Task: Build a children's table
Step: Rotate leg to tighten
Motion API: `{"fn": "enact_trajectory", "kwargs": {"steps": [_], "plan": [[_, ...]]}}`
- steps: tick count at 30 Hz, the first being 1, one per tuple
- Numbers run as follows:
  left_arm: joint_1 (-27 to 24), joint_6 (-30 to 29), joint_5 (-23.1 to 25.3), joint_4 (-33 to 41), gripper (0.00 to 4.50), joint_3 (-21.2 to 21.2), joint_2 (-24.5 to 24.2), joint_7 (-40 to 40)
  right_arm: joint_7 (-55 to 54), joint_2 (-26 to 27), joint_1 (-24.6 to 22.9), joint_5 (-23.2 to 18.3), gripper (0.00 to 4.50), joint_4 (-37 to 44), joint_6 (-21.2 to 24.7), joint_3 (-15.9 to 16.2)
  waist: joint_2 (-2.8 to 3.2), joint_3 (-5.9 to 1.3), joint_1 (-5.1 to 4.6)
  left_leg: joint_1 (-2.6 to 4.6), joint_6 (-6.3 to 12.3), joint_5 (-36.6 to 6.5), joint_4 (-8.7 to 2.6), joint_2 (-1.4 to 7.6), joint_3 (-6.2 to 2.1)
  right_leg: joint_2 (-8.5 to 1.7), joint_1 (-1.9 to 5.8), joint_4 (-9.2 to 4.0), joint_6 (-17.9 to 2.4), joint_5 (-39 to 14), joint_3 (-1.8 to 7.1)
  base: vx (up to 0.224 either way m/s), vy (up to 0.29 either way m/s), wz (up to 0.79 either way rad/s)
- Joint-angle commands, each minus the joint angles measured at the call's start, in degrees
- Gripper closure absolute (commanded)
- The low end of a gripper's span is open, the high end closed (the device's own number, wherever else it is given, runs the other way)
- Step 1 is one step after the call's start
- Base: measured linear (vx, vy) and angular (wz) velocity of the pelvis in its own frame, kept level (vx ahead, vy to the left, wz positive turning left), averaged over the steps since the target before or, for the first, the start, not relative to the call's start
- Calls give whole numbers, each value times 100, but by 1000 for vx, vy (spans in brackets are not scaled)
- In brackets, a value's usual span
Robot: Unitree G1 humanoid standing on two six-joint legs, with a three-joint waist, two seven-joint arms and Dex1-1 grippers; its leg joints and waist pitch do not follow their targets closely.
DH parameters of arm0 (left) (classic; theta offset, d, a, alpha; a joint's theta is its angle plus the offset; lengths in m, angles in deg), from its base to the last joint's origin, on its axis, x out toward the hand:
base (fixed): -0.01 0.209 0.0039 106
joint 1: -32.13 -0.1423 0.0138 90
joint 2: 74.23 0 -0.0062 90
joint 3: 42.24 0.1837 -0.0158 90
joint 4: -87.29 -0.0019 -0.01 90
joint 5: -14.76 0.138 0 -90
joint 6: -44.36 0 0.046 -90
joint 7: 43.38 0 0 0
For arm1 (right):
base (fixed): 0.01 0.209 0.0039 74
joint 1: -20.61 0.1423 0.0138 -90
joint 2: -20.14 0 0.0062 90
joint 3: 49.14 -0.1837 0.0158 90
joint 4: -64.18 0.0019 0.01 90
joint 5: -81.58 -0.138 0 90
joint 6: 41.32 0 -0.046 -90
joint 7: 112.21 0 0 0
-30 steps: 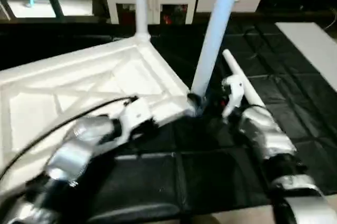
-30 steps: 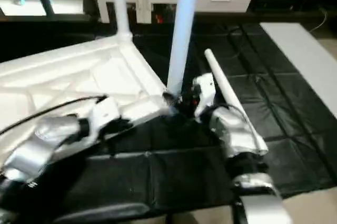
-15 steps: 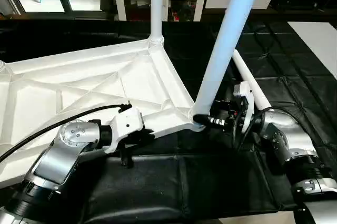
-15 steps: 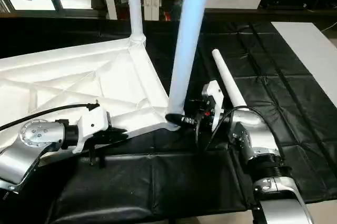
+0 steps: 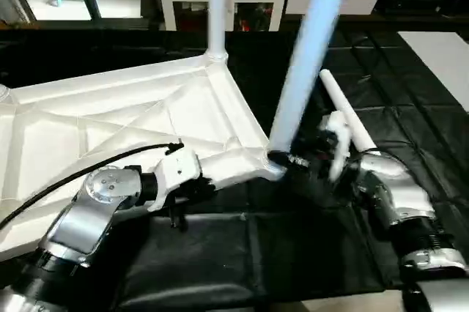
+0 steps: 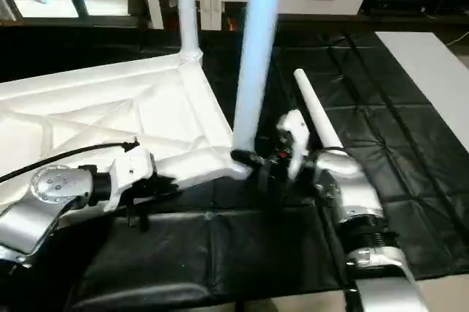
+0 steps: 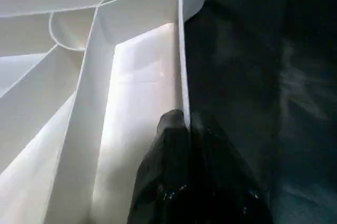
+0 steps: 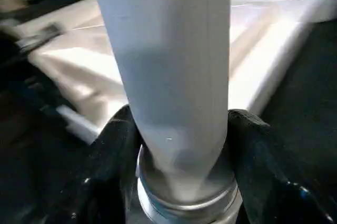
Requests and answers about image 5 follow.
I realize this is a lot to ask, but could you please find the white plastic table leg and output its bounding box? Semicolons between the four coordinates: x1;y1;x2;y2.
319;69;379;153
265;0;360;171
207;0;235;64

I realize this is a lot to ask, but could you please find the white plastic table top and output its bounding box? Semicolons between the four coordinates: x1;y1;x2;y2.
0;53;288;263

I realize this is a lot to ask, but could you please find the black work mat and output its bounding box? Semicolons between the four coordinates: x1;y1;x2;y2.
0;23;469;309

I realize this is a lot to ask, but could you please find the white flat board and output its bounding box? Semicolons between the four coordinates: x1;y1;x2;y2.
397;31;469;112

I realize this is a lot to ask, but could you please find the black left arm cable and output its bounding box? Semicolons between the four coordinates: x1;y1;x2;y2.
0;141;185;229

